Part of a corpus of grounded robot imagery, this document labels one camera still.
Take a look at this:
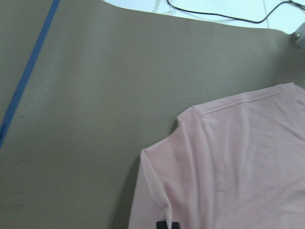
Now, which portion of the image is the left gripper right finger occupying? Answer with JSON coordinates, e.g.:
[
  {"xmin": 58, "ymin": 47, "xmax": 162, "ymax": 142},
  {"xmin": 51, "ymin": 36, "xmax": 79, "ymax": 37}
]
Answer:
[{"xmin": 171, "ymin": 222, "xmax": 180, "ymax": 229}]

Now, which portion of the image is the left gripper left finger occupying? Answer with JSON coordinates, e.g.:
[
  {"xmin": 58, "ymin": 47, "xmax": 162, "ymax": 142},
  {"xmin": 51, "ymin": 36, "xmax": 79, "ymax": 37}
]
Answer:
[{"xmin": 156, "ymin": 221, "xmax": 168, "ymax": 229}]

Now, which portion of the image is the pink snoopy t-shirt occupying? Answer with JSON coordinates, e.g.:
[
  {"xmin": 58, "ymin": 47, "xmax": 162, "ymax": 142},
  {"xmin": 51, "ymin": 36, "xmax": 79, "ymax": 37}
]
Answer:
[{"xmin": 128, "ymin": 83, "xmax": 305, "ymax": 229}]

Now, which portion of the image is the aluminium frame post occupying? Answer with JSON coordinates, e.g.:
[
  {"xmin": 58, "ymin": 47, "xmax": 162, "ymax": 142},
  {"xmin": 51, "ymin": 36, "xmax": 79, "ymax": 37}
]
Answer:
[{"xmin": 289, "ymin": 22, "xmax": 305, "ymax": 50}]

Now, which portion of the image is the black cable on floor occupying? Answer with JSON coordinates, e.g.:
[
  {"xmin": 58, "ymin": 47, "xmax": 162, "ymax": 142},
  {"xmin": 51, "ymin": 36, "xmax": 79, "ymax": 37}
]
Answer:
[{"xmin": 166, "ymin": 0, "xmax": 305, "ymax": 24}]

